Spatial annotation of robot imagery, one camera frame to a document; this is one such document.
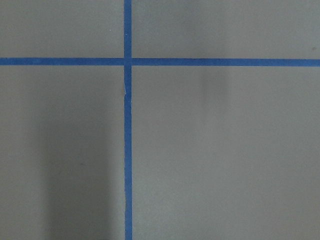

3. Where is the brown paper table cover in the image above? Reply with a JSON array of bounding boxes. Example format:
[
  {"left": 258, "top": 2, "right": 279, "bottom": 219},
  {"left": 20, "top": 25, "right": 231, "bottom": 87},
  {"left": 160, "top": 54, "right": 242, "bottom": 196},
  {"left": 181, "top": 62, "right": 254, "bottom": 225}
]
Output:
[{"left": 0, "top": 0, "right": 320, "bottom": 240}]

